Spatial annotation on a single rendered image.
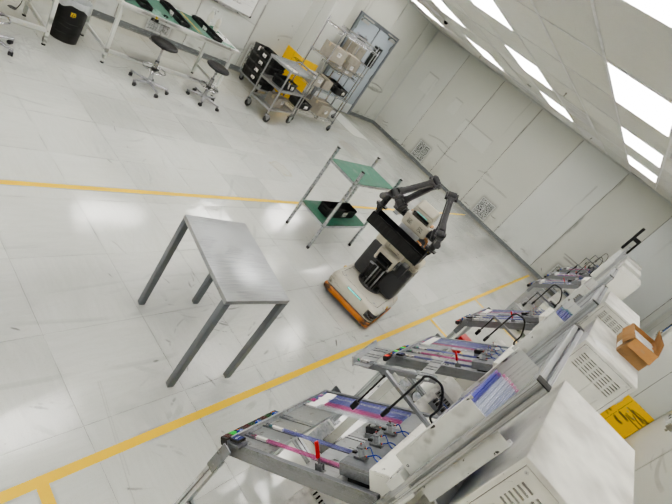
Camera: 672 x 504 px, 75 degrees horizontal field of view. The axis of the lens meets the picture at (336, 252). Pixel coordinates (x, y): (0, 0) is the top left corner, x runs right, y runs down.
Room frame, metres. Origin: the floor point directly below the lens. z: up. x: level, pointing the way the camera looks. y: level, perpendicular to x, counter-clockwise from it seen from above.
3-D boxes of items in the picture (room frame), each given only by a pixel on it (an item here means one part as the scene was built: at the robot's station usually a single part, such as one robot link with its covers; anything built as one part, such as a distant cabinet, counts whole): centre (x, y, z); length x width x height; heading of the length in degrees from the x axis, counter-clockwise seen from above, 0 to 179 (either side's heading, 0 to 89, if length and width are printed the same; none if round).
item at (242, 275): (2.24, 0.45, 0.40); 0.70 x 0.45 x 0.80; 55
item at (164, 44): (5.20, 3.22, 0.31); 0.52 x 0.49 x 0.62; 155
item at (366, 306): (4.14, -0.48, 0.16); 0.67 x 0.64 x 0.25; 165
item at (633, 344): (2.59, -1.65, 1.82); 0.68 x 0.30 x 0.20; 155
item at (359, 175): (4.94, 0.30, 0.55); 0.91 x 0.46 x 1.10; 155
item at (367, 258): (4.23, -0.51, 0.59); 0.55 x 0.34 x 0.83; 75
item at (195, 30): (5.84, 3.68, 0.40); 1.80 x 0.75 x 0.81; 155
